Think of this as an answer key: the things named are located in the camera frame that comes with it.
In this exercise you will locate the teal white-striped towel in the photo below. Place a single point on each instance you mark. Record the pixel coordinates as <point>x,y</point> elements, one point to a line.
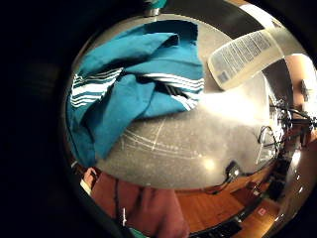
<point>132,56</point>

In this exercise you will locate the white plastic bottle with label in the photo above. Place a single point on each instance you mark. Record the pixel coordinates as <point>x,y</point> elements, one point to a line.
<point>242,56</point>

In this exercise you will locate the metal bottle with teal cap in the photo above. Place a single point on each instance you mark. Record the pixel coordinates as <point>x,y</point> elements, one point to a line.
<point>152,10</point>

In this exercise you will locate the black camera tripod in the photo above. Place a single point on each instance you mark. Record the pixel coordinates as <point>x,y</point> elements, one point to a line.
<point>298,121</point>

